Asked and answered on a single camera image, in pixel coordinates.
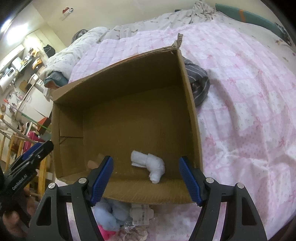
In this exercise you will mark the teal bolster pillow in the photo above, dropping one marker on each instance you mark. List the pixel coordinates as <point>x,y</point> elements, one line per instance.
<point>251,18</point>

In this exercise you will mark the brown cardboard box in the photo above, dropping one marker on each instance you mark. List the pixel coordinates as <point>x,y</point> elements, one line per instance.
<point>143,103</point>

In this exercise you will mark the green handled broom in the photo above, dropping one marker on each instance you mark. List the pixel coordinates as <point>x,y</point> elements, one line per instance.
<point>23,114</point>

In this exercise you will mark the dark striped garment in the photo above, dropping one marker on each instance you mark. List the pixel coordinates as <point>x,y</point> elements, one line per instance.
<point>199,81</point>

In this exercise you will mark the black hanging garment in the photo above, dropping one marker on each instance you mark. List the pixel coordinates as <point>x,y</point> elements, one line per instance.
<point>49,50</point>

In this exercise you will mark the light blue fluffy plush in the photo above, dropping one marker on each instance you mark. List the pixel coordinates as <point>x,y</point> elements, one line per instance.
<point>111,214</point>

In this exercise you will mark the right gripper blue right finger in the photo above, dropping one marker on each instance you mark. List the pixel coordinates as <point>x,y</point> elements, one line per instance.
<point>189,179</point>

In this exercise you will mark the pink patterned quilt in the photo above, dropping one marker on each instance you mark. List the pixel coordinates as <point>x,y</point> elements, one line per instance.
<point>247,120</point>

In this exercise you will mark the white sock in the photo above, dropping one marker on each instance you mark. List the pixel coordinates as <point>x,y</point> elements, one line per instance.
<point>153,164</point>

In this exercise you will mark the grey floral bed sheet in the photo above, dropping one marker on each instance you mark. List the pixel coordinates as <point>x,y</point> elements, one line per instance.
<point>203,13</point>

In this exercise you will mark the person's left hand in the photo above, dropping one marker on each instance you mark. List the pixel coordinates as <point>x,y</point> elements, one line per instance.
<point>12,221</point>

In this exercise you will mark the clear bag with label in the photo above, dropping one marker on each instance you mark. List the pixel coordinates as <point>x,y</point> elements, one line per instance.
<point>139,215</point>

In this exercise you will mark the pink silicone round object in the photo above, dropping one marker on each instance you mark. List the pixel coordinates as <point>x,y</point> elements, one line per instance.
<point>107,235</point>

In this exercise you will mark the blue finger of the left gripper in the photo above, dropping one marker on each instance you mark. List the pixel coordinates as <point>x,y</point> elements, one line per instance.
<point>29,166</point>
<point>26,154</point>

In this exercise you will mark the grey white duvet pile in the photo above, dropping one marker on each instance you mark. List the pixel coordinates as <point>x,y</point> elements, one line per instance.
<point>65,60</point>

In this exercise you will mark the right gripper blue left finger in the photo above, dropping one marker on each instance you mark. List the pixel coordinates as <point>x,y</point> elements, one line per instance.
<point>98,179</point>

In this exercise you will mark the white kitchen cabinet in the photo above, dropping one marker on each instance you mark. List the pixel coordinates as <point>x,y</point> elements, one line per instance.
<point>35,105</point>

